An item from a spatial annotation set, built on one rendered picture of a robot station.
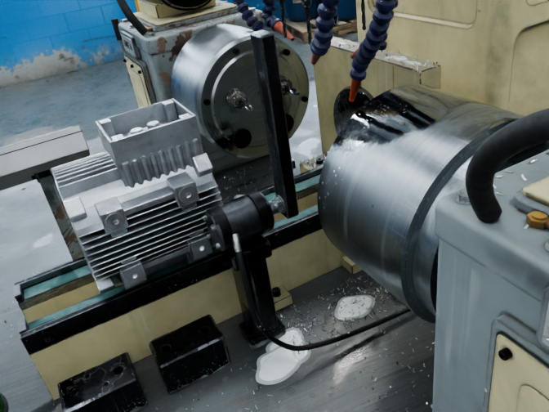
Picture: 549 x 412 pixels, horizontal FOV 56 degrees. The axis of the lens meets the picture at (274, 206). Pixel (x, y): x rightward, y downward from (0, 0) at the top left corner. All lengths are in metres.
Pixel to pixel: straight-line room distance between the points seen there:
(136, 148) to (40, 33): 5.64
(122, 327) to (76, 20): 5.63
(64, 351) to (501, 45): 0.76
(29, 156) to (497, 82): 0.77
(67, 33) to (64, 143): 5.36
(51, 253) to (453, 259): 0.93
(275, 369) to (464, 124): 0.44
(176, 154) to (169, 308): 0.24
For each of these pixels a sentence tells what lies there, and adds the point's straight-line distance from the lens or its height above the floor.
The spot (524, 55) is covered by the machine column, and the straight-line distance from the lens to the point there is 0.91.
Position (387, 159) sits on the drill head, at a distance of 0.56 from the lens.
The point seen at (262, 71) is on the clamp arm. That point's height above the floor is 1.21.
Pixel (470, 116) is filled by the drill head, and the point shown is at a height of 1.16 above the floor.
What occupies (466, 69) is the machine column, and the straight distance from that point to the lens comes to 0.89.
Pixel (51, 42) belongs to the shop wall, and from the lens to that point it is 6.34.
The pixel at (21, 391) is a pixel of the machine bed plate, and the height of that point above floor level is 0.80.
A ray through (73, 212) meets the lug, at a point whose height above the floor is 1.08.
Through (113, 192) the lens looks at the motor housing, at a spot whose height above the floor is 1.08.
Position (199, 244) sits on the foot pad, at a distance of 0.75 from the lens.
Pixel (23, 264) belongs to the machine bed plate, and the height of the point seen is 0.80.
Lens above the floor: 1.39
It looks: 31 degrees down
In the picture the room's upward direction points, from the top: 9 degrees counter-clockwise
